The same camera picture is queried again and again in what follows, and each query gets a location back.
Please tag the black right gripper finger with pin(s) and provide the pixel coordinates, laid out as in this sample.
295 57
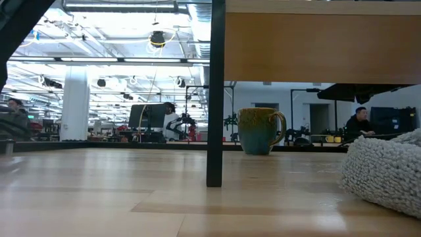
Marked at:
335 92

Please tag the small grey metal post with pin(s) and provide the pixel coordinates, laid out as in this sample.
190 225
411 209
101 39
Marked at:
9 147

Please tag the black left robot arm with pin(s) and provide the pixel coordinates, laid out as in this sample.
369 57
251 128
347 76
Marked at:
16 26

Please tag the black aluminium table frame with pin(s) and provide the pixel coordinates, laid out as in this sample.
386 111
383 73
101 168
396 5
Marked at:
131 146

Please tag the white pillar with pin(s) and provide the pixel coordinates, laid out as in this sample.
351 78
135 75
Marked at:
75 108

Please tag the dark background monitor on stand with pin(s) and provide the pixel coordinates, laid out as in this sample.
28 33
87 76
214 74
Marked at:
146 115

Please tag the black ceiling dome device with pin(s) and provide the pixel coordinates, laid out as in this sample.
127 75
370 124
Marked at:
158 39

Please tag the long ceiling light fixture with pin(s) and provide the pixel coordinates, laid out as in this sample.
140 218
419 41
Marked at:
131 60

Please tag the black shelf leg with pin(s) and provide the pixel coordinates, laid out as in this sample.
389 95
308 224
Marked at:
215 98

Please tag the person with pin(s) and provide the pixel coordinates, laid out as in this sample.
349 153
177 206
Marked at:
356 125
14 121
171 125

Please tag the black metal frame stand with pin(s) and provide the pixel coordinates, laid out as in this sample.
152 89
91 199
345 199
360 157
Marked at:
197 86
291 108

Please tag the dark wall screen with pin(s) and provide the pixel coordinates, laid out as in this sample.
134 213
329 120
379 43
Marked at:
393 120

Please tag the grey terry cloth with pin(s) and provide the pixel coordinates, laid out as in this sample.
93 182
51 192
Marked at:
385 171

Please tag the yellow cup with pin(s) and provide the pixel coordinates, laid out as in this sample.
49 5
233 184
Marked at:
329 139
338 139

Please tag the black background robot arm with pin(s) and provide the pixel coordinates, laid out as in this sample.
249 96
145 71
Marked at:
184 126
231 123
296 135

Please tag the green and yellow glazed mug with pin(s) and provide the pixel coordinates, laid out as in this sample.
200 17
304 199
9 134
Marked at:
258 131

